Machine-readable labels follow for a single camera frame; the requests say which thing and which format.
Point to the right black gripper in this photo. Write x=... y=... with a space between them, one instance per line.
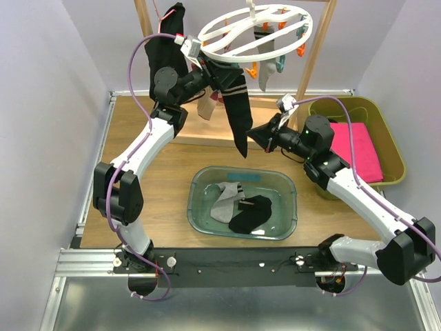
x=266 y=136

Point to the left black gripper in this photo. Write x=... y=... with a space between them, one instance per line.
x=219 y=76

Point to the black sock tan stripes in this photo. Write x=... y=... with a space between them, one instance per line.
x=238 y=109

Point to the beige purple striped sock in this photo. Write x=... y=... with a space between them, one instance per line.
x=206 y=104

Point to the white round clip hanger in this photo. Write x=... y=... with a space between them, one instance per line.
x=256 y=33

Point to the grey sock black stripes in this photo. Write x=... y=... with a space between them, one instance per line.
x=223 y=208

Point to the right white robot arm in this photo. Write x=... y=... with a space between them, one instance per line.
x=406 y=245

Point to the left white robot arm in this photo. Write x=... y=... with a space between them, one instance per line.
x=116 y=186

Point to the large black hanging cloth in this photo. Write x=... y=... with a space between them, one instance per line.
x=163 y=52

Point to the clear plastic tub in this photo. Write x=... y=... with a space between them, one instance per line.
x=276 y=186

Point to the pink folded cloth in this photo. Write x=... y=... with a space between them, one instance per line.
x=367 y=161

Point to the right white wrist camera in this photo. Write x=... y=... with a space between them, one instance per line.
x=287 y=105

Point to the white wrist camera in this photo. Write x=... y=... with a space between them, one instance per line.
x=287 y=105
x=191 y=48

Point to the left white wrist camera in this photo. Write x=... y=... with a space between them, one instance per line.
x=191 y=48

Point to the wooden rack frame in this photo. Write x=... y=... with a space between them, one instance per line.
x=216 y=132

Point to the black mounting base plate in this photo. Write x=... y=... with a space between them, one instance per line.
x=228 y=267

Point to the aluminium rail frame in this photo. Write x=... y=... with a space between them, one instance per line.
x=406 y=245

